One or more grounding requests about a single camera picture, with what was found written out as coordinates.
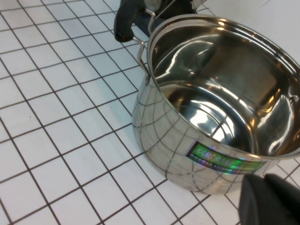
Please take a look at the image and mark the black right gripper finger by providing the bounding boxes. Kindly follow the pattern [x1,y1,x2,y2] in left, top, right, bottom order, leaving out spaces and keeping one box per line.
[238,172,300,225]

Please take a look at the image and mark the white grid tablecloth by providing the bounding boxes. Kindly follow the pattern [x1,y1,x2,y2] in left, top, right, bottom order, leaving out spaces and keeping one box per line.
[0,0,300,225]

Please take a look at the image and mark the stainless steel pot black handles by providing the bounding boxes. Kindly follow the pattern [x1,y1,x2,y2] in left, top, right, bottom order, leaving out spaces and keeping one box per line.
[113,0,300,196]

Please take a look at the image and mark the wire lid rack black tray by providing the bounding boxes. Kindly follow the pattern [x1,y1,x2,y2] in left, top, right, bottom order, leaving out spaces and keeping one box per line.
[131,0,202,38]

